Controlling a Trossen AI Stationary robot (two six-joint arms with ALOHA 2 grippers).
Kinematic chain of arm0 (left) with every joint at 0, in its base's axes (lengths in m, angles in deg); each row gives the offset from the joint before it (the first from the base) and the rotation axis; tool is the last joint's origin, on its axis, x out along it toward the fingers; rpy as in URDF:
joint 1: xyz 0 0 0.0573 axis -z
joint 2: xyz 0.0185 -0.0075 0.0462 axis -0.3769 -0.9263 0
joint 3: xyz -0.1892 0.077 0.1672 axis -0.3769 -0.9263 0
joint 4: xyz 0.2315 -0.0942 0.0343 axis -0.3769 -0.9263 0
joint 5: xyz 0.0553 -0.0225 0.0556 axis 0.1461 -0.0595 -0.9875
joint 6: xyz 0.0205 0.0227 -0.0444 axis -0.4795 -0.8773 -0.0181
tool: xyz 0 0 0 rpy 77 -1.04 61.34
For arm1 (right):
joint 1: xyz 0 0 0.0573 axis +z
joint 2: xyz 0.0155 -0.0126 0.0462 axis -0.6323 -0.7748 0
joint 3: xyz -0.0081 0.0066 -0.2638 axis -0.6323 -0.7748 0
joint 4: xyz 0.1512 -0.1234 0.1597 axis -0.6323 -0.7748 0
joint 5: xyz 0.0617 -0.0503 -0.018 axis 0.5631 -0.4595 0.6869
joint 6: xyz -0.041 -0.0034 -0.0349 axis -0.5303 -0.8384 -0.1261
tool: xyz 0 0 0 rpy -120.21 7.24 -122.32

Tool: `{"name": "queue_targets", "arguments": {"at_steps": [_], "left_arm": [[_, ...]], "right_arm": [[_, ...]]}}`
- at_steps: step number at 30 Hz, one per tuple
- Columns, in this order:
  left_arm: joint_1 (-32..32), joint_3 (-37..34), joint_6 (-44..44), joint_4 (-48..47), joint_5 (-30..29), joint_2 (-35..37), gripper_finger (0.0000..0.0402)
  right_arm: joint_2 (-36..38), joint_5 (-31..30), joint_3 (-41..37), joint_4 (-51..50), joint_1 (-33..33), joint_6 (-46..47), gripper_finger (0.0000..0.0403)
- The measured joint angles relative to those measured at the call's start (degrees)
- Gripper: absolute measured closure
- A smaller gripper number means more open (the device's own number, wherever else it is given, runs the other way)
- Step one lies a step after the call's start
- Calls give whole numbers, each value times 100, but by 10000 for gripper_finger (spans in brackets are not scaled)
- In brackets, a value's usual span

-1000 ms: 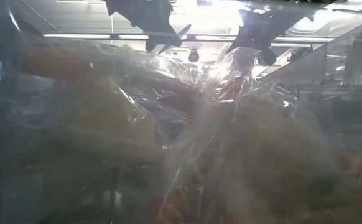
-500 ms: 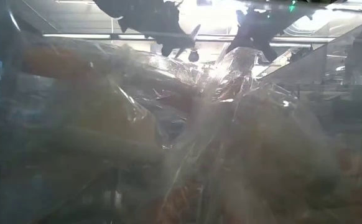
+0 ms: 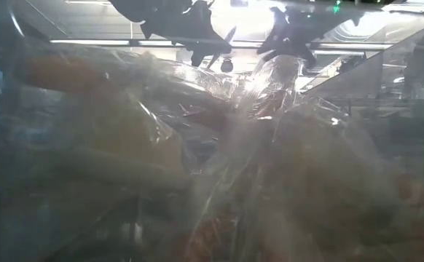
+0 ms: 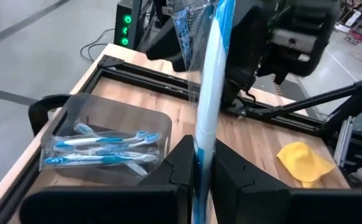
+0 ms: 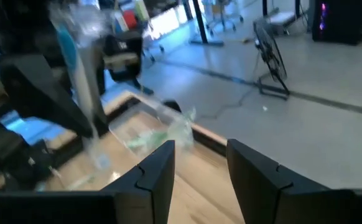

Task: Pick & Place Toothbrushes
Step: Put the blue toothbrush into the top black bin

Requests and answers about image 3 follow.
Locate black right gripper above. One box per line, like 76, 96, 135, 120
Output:
256, 5, 364, 71

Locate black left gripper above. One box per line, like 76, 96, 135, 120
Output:
138, 1, 234, 68

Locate ceiling light strip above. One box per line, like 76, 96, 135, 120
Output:
50, 39, 130, 47
138, 39, 184, 47
229, 41, 393, 51

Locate clear plastic bin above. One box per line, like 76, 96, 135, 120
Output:
0, 0, 424, 262

